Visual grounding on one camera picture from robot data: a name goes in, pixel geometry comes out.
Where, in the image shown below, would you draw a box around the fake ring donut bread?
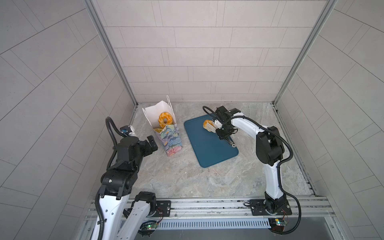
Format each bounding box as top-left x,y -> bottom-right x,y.
158,112 -> 174,129

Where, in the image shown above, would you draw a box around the round knotted fake bun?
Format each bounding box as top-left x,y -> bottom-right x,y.
203,120 -> 216,133

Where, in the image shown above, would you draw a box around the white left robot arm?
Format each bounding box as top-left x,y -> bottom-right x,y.
92,136 -> 158,240

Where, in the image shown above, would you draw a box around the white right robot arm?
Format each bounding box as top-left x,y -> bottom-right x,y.
213,106 -> 286,215

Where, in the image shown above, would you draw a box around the dark teal plastic tray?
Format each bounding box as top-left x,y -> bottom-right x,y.
184,115 -> 239,168

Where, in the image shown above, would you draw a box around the left green circuit board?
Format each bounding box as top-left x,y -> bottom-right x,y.
140,220 -> 159,231

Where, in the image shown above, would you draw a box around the green circuit board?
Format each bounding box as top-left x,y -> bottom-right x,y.
140,220 -> 159,231
268,218 -> 289,233

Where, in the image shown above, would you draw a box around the right green circuit board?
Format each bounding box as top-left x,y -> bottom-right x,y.
268,218 -> 289,233

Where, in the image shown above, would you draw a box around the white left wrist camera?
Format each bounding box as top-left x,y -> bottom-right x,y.
120,126 -> 136,137

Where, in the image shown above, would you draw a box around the floral paper bag white handles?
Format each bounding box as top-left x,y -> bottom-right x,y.
142,96 -> 183,157

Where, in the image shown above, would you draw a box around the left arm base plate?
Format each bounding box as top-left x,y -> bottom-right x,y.
147,200 -> 172,218

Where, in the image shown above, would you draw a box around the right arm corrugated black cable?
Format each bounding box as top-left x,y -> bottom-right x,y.
202,105 -> 302,235

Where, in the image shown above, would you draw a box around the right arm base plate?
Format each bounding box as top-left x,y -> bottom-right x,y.
249,199 -> 292,216

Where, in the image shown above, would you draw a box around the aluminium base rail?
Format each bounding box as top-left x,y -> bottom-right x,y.
85,196 -> 335,231

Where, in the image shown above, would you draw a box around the aluminium corner post left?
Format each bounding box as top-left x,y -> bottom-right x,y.
83,0 -> 138,109

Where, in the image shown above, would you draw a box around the aluminium corner post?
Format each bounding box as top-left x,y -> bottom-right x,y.
272,0 -> 338,105
83,0 -> 138,109

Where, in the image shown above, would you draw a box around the aluminium corner post right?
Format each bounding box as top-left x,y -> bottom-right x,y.
272,0 -> 338,105

